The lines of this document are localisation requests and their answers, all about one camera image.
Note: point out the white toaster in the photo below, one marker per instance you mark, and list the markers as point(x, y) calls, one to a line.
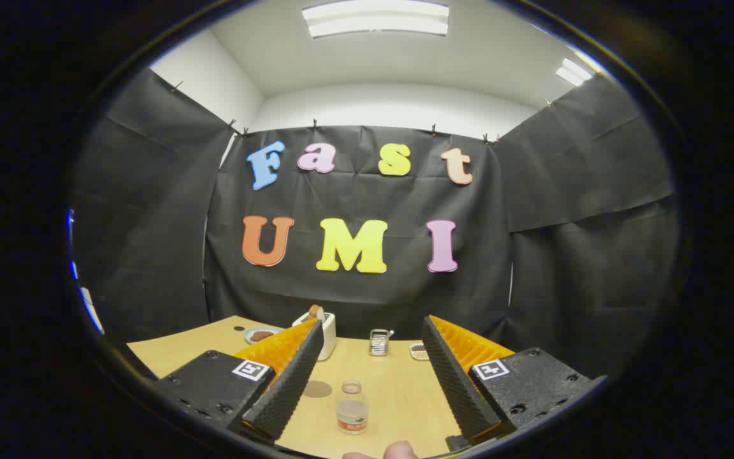
point(329, 336)

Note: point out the small ceiling light panel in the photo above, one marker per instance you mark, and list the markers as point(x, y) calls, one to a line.
point(574, 71)

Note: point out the small white dish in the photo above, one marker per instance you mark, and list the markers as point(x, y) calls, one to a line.
point(418, 350)

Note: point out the bread slice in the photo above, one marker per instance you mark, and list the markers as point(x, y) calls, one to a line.
point(315, 312)

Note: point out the brown food pieces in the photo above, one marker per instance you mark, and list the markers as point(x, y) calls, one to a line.
point(262, 335)

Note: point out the long ceiling light panel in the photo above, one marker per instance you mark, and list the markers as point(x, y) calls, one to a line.
point(376, 18)

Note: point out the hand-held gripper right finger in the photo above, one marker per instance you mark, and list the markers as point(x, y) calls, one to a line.
point(459, 389)

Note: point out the wooden table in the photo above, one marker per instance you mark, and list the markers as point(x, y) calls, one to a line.
point(399, 389)

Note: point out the clear plastic juice bottle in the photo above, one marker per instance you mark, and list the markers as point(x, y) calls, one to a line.
point(352, 415)

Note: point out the small pale green plate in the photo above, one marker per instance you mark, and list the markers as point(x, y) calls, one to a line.
point(275, 331)

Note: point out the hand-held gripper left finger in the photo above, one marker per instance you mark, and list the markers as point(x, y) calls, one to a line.
point(287, 389)

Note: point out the round brown coaster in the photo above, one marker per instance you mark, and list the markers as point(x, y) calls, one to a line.
point(318, 389)

